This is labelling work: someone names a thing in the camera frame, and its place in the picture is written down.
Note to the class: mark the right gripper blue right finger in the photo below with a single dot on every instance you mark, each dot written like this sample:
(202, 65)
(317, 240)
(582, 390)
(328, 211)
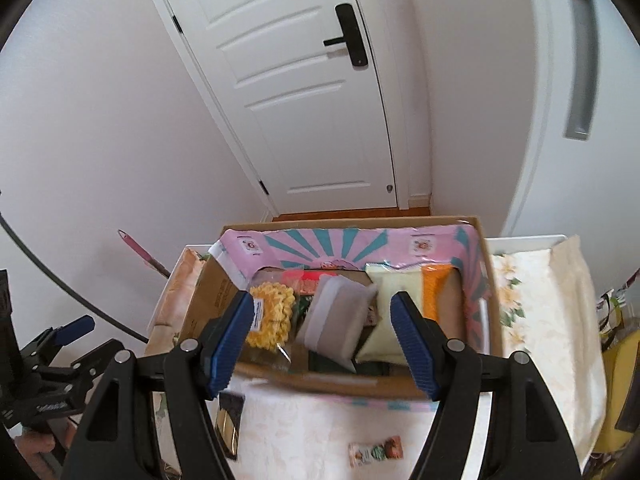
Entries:
(421, 342)

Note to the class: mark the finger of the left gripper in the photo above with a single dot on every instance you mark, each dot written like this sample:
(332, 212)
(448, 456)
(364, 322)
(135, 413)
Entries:
(65, 335)
(96, 361)

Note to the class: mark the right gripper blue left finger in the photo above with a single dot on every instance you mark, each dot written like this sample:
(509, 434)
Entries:
(223, 340)

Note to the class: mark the waffle cookie clear bag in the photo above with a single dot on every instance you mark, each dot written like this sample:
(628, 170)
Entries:
(273, 310)

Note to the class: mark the black gold snack bar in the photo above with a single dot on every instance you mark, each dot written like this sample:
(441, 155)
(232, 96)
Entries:
(228, 422)

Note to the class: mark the dark green flower snack pack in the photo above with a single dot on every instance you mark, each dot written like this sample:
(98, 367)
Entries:
(300, 310)

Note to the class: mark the translucent white brown packet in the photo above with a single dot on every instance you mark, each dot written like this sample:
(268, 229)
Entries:
(335, 319)

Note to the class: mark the person's left hand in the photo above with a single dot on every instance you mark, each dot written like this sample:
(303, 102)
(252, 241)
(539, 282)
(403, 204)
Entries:
(32, 446)

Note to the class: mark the pink lined cardboard box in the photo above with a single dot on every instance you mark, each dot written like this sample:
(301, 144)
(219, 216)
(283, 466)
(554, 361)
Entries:
(205, 279)

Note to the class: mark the red snack pack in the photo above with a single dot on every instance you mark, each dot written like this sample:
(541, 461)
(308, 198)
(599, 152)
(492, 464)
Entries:
(304, 282)

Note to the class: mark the pink rod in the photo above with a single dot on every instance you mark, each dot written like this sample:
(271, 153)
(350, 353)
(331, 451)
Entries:
(143, 253)

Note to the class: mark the yellow chair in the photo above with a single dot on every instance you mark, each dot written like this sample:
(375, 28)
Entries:
(621, 421)

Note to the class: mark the white door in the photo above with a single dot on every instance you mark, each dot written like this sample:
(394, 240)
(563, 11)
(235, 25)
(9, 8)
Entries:
(311, 131)

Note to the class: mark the black door handle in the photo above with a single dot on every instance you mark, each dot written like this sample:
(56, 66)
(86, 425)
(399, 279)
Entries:
(351, 36)

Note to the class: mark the grey wardrobe handle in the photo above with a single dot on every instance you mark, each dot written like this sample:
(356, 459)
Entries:
(586, 69)

